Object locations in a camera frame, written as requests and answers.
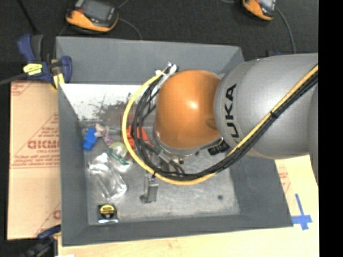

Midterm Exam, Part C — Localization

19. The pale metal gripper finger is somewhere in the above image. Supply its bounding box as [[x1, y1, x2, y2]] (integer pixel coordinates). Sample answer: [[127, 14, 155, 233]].
[[146, 184, 159, 203]]

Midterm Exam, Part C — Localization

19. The black cylinder on white bracket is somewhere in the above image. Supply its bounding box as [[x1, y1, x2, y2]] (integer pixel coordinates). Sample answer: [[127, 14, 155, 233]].
[[207, 139, 230, 156]]

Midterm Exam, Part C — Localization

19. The blue toy block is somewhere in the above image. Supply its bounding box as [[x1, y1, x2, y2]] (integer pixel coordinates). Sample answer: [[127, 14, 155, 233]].
[[82, 128, 98, 152]]

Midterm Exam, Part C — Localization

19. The pink and white toy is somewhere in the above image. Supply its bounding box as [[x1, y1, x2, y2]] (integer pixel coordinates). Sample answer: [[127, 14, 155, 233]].
[[94, 124, 111, 145]]

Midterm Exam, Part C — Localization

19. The grey metal bin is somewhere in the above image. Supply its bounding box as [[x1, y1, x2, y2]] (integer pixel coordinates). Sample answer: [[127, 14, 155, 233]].
[[54, 36, 293, 246]]

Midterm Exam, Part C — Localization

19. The clear plastic bottle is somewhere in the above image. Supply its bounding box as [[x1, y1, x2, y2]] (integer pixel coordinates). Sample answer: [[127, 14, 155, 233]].
[[87, 153, 129, 201]]

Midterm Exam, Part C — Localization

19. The yellow and black tape measure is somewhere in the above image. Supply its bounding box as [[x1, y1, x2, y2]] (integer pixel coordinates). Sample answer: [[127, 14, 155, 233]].
[[97, 203, 120, 224]]

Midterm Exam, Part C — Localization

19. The orange box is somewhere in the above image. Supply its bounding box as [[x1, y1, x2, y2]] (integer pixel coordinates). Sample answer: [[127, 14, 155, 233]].
[[125, 125, 150, 151]]

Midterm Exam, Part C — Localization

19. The brown cardboard board, red print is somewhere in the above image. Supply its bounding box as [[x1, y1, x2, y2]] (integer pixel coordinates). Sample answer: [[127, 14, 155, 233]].
[[7, 80, 63, 241]]

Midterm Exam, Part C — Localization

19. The clear ball with green print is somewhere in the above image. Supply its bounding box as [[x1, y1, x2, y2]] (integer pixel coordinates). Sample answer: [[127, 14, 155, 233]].
[[107, 142, 134, 173]]

